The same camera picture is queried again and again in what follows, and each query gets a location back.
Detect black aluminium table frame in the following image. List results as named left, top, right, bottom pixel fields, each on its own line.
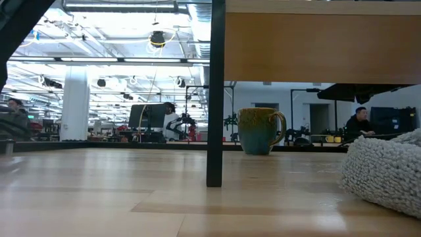
left=12, top=140, right=349, bottom=153

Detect white pillar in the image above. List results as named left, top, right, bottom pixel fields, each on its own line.
left=60, top=65, right=91, bottom=142

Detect dark background monitor on stand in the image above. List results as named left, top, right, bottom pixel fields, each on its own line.
left=128, top=103, right=167, bottom=143

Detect black ceiling dome device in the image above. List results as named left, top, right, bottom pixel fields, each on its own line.
left=149, top=30, right=166, bottom=49

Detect long ceiling light fixture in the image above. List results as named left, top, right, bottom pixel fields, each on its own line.
left=8, top=57, right=211, bottom=67

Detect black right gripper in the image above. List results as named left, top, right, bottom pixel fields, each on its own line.
left=316, top=83, right=412, bottom=105

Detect black shelf leg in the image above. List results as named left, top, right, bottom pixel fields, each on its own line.
left=206, top=0, right=227, bottom=188

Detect person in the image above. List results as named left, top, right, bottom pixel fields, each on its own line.
left=344, top=106, right=376, bottom=142
left=0, top=97, right=33, bottom=142
left=162, top=101, right=182, bottom=142

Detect black metal frame stand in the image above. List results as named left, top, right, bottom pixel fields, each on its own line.
left=184, top=84, right=235, bottom=142
left=289, top=88, right=339, bottom=132

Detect dark wall screen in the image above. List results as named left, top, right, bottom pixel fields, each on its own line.
left=370, top=105, right=418, bottom=135

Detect grey terry cloth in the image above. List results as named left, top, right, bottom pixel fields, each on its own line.
left=340, top=128, right=421, bottom=220

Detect green and yellow glazed mug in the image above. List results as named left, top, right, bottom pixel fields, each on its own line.
left=237, top=107, right=287, bottom=156

